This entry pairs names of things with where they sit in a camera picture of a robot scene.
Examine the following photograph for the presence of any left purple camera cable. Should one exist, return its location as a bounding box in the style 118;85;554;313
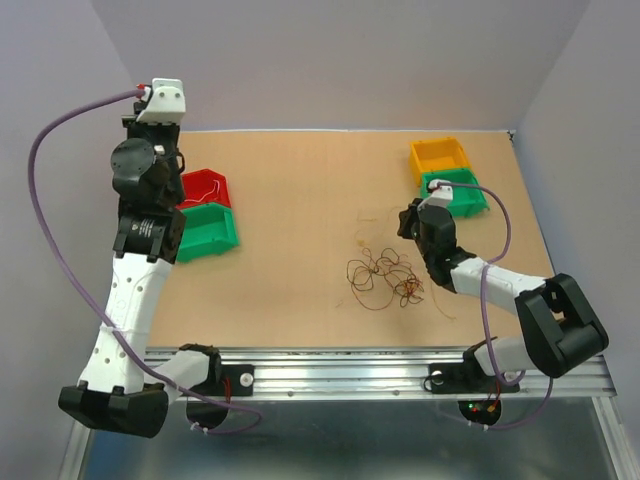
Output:
27;85;262;436

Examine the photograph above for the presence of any white wire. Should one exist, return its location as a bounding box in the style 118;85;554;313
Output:
185;180;222;205

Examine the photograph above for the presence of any aluminium frame rail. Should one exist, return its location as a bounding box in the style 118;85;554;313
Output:
59;130;640;480

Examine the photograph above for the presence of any purple camera cable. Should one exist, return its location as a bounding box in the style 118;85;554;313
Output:
27;85;262;436
434;181;554;432

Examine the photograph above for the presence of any red plastic bin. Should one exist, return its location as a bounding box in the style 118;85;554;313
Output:
177;169;231;210

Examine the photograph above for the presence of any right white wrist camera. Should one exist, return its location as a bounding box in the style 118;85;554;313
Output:
418;179;454;210

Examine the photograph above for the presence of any dark brown wire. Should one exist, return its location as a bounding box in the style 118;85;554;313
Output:
345;246;419;296

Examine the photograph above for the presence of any green plastic bin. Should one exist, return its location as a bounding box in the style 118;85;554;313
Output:
420;168;489;218
177;203;240;263

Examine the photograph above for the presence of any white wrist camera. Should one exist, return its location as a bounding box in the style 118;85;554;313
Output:
418;179;454;210
136;78;186;125

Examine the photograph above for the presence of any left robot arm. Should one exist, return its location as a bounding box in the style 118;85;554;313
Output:
58;102;223;438

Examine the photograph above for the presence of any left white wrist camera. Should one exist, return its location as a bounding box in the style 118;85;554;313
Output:
136;78;186;125

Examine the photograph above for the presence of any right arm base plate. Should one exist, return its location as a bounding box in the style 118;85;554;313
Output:
423;363;520;395

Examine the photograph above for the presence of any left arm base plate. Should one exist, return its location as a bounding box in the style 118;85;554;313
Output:
190;364;255;398

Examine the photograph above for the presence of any yellow plastic bin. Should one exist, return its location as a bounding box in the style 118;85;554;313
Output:
408;137;471;186

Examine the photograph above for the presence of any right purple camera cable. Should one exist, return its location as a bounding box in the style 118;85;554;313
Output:
434;181;554;432

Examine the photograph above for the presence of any red wire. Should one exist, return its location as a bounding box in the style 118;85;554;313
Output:
349;277;425;312

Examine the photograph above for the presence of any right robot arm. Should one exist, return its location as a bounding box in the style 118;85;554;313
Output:
397;199;610;390

